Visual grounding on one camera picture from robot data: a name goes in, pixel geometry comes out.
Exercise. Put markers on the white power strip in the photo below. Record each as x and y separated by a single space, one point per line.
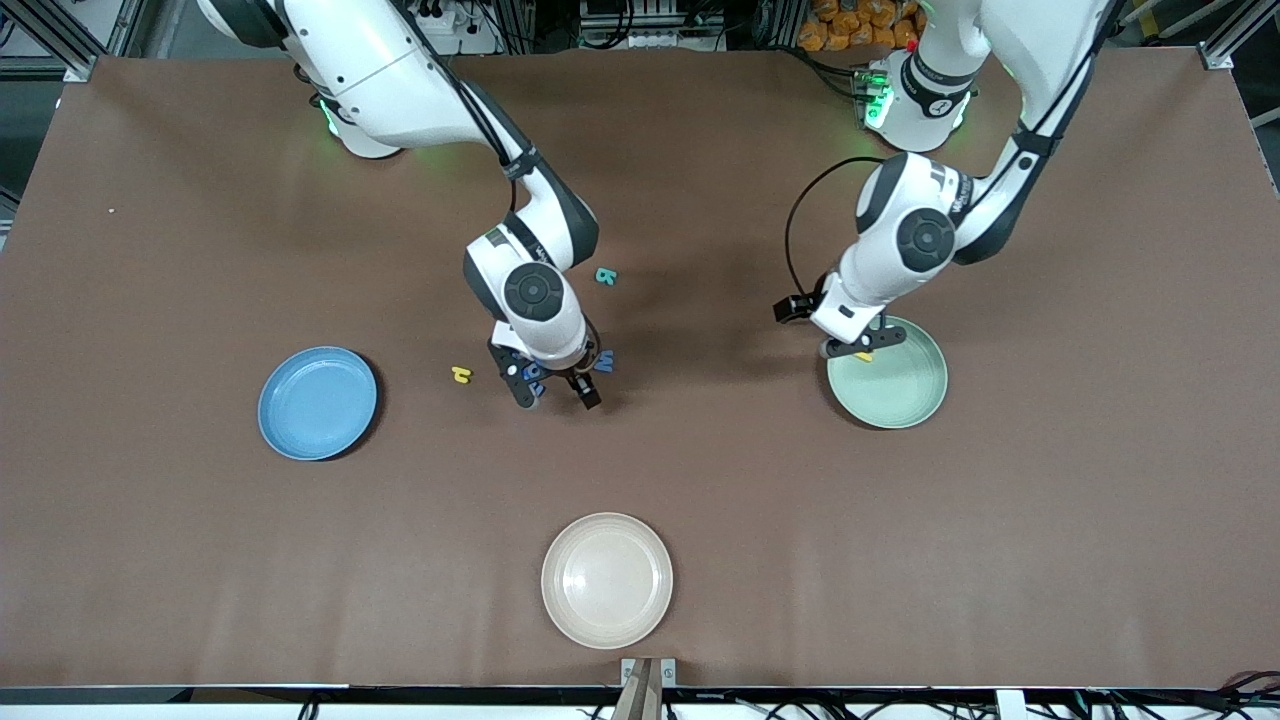
470 40

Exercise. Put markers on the aluminium frame profile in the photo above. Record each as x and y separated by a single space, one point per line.
55 40
1240 30

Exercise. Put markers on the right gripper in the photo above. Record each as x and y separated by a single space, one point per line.
581 382

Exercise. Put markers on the blue plate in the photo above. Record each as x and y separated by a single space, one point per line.
318 403

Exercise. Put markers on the brown wooden post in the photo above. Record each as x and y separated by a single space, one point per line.
640 700

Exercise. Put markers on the yellow lowercase foam letter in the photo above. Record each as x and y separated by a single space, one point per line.
461 374

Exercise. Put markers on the grey metal device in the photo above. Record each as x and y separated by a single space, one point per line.
655 38

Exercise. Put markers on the metal table edge bracket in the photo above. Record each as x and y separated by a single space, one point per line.
668 672

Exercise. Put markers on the green plate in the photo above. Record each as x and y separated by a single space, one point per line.
900 385

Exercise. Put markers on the blue rounded lowercase letter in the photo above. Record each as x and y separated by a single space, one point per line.
541 370

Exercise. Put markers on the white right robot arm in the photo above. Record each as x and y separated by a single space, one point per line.
380 70

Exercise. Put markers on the yellow wheeled stand leg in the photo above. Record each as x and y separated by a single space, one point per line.
1160 12

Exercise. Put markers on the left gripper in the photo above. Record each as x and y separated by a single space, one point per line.
802 304

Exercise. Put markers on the teal foam letter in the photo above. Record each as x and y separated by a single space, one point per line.
605 275

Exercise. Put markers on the small white block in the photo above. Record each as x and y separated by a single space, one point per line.
1010 704

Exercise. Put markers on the beige plate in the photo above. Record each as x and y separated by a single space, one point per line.
607 580

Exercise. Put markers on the orange bagged items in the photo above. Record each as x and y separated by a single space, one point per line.
850 25

